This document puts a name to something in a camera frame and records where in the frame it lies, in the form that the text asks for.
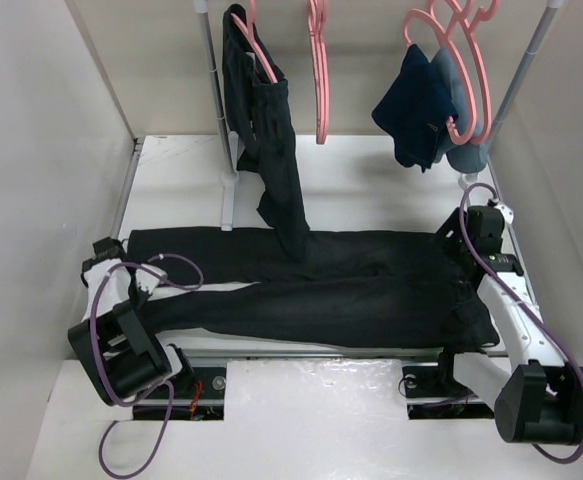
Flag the black trousers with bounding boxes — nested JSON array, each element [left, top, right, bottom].
[[222, 3, 310, 261], [127, 227, 499, 350]]

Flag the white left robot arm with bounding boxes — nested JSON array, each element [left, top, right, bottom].
[[67, 237, 203, 406]]

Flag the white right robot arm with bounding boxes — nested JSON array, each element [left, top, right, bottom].
[[433, 204, 583, 446]]

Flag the light blue jeans on hanger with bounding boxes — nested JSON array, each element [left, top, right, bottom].
[[431, 48, 487, 174]]

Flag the pink hanger holding navy trousers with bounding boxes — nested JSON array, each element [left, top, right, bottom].
[[402, 1, 479, 146]]

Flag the navy blue trousers on hanger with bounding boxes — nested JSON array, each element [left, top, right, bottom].
[[372, 44, 458, 171]]

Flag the black trousers on hanger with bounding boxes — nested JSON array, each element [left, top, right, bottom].
[[222, 3, 310, 261]]

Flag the pink hanger holding blue jeans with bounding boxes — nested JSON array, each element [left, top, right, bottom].
[[438, 0, 500, 145]]

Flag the pink hanger holding black trousers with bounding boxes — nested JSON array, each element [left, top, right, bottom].
[[231, 0, 278, 84]]

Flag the empty pink hanger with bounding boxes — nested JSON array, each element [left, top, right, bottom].
[[307, 0, 330, 145]]

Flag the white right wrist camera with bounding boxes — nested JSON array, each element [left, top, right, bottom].
[[487, 199, 514, 225]]

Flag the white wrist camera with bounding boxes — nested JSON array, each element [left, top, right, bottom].
[[487, 199, 514, 225], [135, 264, 167, 296]]

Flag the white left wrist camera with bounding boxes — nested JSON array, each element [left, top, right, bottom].
[[135, 264, 167, 296]]

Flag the grey clothes rack frame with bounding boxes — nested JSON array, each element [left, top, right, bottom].
[[193, 1, 563, 231]]

